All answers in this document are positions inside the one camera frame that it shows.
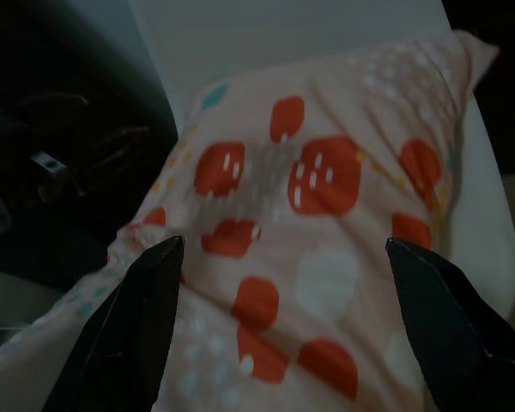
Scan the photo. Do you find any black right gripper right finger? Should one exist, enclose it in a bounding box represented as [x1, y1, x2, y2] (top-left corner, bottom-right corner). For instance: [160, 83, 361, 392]
[385, 236, 515, 412]

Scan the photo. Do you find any white plastic chair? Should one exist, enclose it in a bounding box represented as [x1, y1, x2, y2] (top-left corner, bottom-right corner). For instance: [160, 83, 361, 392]
[126, 0, 515, 412]

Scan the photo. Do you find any pink pillow with red print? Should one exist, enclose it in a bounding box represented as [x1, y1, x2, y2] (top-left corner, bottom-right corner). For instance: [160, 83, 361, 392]
[0, 32, 501, 412]

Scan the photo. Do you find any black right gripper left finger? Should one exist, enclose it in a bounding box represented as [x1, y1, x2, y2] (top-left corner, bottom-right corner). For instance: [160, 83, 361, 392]
[41, 235, 185, 412]

